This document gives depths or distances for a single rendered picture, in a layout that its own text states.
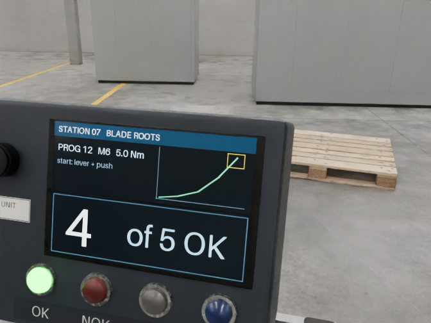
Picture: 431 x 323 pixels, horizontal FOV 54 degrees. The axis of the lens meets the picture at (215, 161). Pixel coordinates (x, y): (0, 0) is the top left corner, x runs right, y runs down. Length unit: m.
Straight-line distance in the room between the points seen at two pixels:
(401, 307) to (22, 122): 2.10
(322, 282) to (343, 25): 4.51
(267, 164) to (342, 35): 6.03
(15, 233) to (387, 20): 6.24
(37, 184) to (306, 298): 1.93
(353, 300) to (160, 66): 6.23
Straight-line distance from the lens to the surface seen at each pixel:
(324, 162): 3.59
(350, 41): 6.34
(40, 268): 0.38
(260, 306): 0.33
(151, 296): 0.34
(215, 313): 0.33
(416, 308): 2.33
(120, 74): 8.01
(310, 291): 2.27
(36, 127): 0.37
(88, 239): 0.35
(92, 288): 0.36
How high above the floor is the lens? 1.33
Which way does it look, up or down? 20 degrees down
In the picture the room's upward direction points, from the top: 1 degrees clockwise
